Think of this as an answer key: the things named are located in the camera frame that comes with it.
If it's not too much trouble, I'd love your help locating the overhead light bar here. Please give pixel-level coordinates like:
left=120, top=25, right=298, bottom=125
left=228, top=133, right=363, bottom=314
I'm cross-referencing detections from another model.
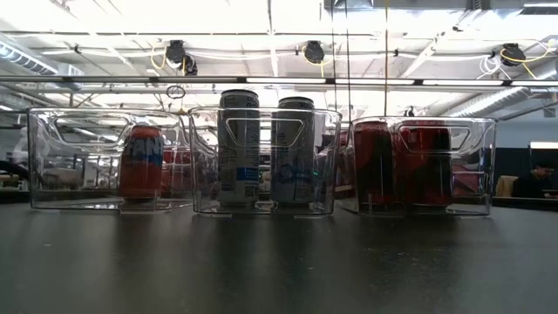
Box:
left=0, top=74, right=558, bottom=87

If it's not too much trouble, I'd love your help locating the thin hanging cable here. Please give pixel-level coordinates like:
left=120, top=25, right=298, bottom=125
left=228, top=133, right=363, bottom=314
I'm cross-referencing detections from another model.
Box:
left=345, top=0, right=352, bottom=132
left=330, top=0, right=337, bottom=110

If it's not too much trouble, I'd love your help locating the silver ventilation duct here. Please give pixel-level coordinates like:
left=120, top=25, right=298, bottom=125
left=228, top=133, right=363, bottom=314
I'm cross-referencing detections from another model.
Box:
left=0, top=41, right=84, bottom=88
left=448, top=85, right=558, bottom=119

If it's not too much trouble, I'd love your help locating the tan jacket on chair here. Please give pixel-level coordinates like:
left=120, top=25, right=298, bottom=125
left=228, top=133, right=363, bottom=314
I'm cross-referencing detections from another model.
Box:
left=494, top=174, right=520, bottom=198

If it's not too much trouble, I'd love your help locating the clear plastic bin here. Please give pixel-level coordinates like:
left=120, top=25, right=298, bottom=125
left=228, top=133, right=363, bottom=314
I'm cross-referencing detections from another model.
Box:
left=187, top=106, right=344, bottom=215
left=348, top=115, right=499, bottom=217
left=26, top=107, right=194, bottom=212

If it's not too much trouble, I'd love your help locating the black ceiling cord reel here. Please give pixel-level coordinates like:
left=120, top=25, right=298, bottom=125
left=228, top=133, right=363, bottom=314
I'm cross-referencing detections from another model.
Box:
left=303, top=39, right=327, bottom=65
left=164, top=39, right=200, bottom=76
left=499, top=42, right=527, bottom=67

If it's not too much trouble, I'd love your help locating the white Celsius can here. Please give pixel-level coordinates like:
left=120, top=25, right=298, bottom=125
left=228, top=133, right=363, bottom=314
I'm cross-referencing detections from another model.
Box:
left=270, top=96, right=316, bottom=207
left=216, top=89, right=262, bottom=208

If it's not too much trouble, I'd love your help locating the person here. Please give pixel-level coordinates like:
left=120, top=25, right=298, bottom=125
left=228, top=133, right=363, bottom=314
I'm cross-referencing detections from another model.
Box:
left=512, top=161, right=558, bottom=200

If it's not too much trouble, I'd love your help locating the red Coca-Cola can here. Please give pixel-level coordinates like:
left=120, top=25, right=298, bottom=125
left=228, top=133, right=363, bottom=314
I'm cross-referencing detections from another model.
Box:
left=397, top=124, right=454, bottom=208
left=352, top=120, right=397, bottom=210

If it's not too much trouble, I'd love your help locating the red Fanta strawberry can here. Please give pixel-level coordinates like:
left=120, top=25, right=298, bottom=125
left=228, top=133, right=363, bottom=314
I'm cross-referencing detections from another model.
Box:
left=118, top=125, right=166, bottom=201

